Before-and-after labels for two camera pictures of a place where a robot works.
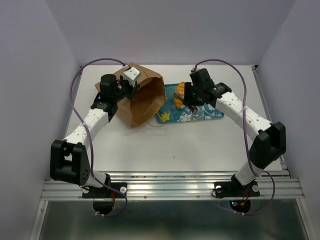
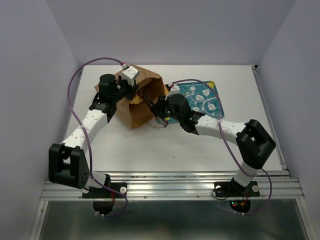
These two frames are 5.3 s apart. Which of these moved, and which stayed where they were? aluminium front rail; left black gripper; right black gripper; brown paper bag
Moved: right black gripper
Stayed: brown paper bag; aluminium front rail; left black gripper
